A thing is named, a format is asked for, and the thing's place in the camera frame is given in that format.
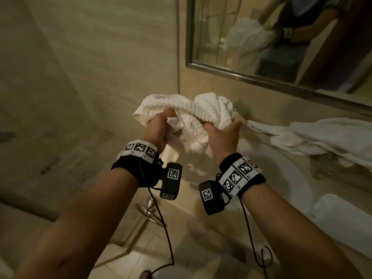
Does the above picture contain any person's left hand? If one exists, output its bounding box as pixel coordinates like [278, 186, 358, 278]
[143, 109, 177, 154]

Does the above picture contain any person's right hand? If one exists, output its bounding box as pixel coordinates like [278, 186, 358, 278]
[205, 118, 243, 167]

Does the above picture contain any white textured towel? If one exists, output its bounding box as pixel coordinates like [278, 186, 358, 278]
[133, 94, 247, 160]

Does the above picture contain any person's right forearm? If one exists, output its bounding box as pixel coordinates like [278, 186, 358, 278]
[241, 183, 364, 279]

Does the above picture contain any person's left forearm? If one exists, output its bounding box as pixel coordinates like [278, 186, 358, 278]
[15, 167, 138, 279]

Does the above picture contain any black right wristband with markers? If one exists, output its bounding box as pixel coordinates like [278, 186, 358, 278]
[216, 153, 267, 199]

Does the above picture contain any black wristband with markers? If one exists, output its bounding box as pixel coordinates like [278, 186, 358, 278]
[111, 139, 164, 188]
[216, 153, 267, 199]

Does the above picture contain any black left wristband with markers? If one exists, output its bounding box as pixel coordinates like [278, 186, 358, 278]
[111, 139, 164, 188]

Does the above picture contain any crumpled white towel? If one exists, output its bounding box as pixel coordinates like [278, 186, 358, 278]
[246, 118, 372, 172]

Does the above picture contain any rolled white towel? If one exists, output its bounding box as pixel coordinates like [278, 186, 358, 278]
[312, 194, 372, 251]

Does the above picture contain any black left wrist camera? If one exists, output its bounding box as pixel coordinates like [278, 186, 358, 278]
[159, 163, 183, 200]

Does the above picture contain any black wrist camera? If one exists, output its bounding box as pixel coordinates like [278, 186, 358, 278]
[199, 180, 225, 215]
[159, 163, 183, 200]

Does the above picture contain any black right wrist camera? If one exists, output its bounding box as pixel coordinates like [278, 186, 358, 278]
[199, 180, 225, 215]

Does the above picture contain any metal framed wall mirror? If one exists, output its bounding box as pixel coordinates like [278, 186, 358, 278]
[185, 0, 372, 114]

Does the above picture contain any chrome towel ring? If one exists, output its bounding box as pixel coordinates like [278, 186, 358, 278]
[137, 197, 167, 227]

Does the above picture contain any black left camera cable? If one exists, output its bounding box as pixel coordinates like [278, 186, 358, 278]
[139, 158, 175, 279]

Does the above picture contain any black camera cable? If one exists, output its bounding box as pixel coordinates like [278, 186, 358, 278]
[139, 158, 175, 279]
[216, 174, 274, 279]

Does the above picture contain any black right camera cable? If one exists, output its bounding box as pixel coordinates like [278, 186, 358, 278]
[216, 174, 274, 279]

